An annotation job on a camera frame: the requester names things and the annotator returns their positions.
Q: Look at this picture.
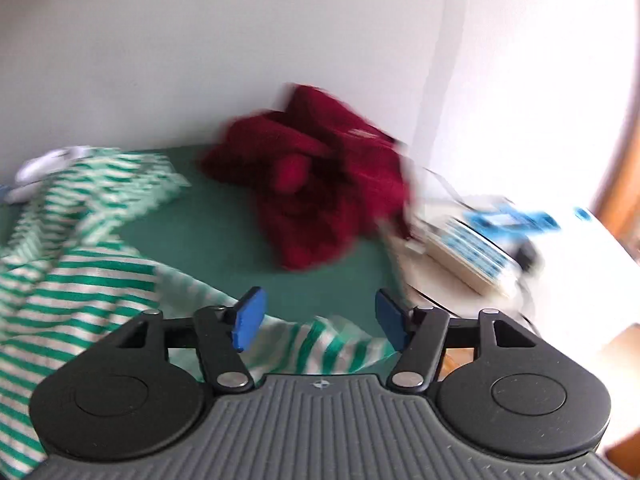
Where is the dark red garment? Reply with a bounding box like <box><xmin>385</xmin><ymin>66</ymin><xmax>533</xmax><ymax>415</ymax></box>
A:
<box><xmin>200</xmin><ymin>84</ymin><xmax>413</xmax><ymax>272</ymax></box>

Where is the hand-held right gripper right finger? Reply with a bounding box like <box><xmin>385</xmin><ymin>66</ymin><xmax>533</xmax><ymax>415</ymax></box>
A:
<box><xmin>375</xmin><ymin>288</ymin><xmax>538</xmax><ymax>394</ymax></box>

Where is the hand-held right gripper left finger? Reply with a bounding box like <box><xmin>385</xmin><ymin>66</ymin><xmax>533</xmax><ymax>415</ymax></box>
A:
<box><xmin>102</xmin><ymin>286</ymin><xmax>268</xmax><ymax>395</ymax></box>

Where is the white power strip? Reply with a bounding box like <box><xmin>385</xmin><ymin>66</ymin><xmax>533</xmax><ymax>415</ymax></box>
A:
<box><xmin>425</xmin><ymin>205</ymin><xmax>561</xmax><ymax>297</ymax></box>

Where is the white folded shirt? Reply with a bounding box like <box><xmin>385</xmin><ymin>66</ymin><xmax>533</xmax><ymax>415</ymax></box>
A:
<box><xmin>12</xmin><ymin>146</ymin><xmax>93</xmax><ymax>203</ymax></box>

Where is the green white striped shirt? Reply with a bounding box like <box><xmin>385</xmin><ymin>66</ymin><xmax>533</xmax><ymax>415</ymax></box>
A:
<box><xmin>0</xmin><ymin>147</ymin><xmax>401</xmax><ymax>478</ymax></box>

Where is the green table cover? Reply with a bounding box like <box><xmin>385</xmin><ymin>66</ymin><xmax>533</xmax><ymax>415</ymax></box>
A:
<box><xmin>0</xmin><ymin>142</ymin><xmax>416</xmax><ymax>376</ymax></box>

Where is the blue packet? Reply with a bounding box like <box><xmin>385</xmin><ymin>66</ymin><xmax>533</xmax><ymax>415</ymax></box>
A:
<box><xmin>465</xmin><ymin>205</ymin><xmax>563</xmax><ymax>233</ymax></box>

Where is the wooden door frame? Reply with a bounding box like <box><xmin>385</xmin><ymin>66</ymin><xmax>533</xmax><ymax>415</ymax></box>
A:
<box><xmin>595</xmin><ymin>125</ymin><xmax>640</xmax><ymax>241</ymax></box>

